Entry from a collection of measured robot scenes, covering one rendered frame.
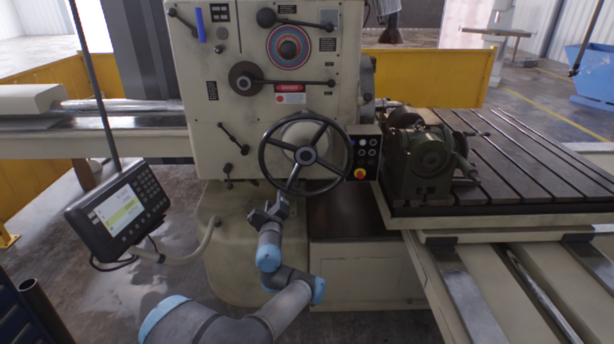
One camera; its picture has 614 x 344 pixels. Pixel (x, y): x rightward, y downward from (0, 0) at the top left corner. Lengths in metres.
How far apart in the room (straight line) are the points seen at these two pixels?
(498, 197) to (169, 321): 1.48
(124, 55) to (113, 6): 0.27
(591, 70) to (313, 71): 6.39
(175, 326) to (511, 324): 1.29
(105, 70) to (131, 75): 2.18
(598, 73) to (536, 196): 5.58
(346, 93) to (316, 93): 0.13
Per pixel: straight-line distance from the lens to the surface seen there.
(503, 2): 7.27
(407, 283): 2.24
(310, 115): 1.13
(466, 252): 1.83
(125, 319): 2.55
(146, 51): 2.20
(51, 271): 3.16
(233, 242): 1.92
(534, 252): 2.01
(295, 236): 1.88
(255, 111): 1.39
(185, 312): 0.75
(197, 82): 1.41
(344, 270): 2.05
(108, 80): 4.48
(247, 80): 1.28
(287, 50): 1.21
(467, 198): 1.67
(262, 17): 1.24
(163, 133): 1.84
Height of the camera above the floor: 1.89
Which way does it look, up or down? 28 degrees down
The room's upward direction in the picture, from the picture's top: straight up
